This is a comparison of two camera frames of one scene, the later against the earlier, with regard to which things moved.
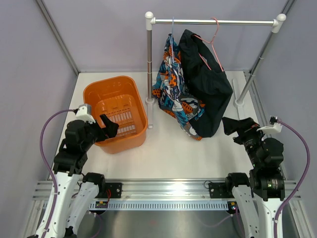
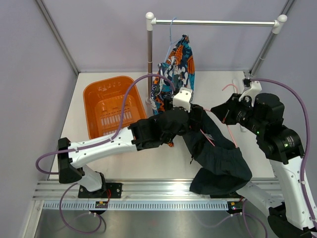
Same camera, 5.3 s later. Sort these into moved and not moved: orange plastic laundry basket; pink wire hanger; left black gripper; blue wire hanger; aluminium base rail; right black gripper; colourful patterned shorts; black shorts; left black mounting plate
Moved: pink wire hanger; black shorts; blue wire hanger; colourful patterned shorts; left black gripper; right black gripper
Not moved: orange plastic laundry basket; aluminium base rail; left black mounting plate
